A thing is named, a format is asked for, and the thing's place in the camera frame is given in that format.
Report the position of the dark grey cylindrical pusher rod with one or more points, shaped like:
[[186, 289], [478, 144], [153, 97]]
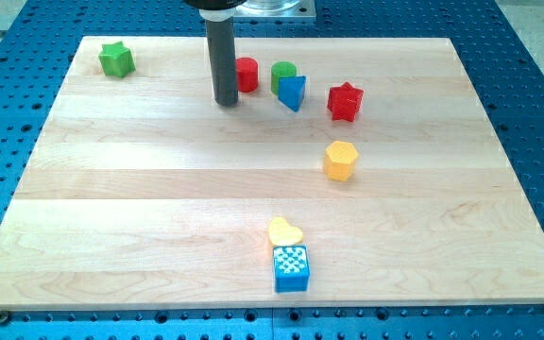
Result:
[[220, 39]]

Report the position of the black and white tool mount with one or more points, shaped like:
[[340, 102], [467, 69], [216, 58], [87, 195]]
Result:
[[215, 10]]

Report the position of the green cylinder block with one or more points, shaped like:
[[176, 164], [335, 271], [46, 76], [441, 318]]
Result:
[[281, 69]]

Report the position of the green star block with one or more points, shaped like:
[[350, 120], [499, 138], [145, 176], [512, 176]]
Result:
[[116, 60]]

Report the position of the red star block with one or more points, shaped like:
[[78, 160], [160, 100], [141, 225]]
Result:
[[344, 102]]

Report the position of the red cylinder block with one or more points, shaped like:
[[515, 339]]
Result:
[[247, 70]]

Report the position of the blue triangle block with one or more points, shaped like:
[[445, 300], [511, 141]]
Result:
[[291, 91]]

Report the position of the yellow hexagon block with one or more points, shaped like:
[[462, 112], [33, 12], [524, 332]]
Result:
[[340, 160]]

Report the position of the light wooden board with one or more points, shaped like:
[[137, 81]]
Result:
[[143, 193]]

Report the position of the yellow heart block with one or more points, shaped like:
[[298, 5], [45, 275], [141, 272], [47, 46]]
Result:
[[281, 233]]

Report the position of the blue cube block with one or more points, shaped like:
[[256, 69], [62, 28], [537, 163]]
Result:
[[291, 268]]

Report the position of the clear acrylic robot base plate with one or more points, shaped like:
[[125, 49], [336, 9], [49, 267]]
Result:
[[301, 11]]

